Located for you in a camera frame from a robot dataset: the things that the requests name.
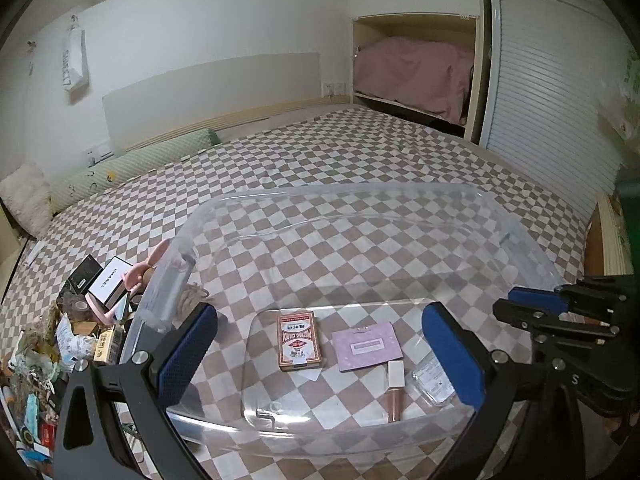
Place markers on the small clear plastic case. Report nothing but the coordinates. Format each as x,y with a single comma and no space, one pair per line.
432,380

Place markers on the white headboard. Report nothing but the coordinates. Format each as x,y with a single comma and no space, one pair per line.
200,90

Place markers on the pink card packet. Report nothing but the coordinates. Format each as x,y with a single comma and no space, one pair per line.
365,347

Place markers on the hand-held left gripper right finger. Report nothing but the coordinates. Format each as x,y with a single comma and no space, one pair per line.
450,355

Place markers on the pink handheld fan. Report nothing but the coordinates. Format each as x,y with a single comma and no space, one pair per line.
135,275

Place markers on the clear plastic container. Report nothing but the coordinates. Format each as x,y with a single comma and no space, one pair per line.
160,285

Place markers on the floral curtain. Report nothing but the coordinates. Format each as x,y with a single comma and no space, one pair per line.
622,90

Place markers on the twine spool cardboard tube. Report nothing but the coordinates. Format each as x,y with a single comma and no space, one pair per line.
192,295

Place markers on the cream cupboard frame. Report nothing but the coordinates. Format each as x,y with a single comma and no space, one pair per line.
479,60

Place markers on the green bolster pillow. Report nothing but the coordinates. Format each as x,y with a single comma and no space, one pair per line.
140,160

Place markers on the white box black trim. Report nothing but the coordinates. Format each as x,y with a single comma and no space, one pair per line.
107,280

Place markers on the white crumpled packet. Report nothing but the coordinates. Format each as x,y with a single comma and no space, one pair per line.
75,342

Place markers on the white wall socket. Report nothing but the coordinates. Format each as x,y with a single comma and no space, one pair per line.
334,88
99,154

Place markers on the red playing card box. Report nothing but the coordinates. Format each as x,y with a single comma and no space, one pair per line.
297,340

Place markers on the white fluffy pillow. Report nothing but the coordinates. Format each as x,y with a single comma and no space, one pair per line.
25,195

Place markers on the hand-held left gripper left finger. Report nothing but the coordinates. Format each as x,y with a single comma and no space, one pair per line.
190,355

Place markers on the yellow small box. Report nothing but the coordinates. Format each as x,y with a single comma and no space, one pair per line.
107,342

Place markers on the pink bedding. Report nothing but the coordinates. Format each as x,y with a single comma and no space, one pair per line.
410,70

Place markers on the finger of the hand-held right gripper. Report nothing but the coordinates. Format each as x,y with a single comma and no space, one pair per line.
535,299
590,296

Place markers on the lip gloss tube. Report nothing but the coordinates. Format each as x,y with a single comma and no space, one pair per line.
395,390

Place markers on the white shutter door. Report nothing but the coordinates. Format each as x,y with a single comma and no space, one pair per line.
540,85

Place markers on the wooden bed frame board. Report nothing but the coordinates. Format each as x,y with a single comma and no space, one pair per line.
612,240

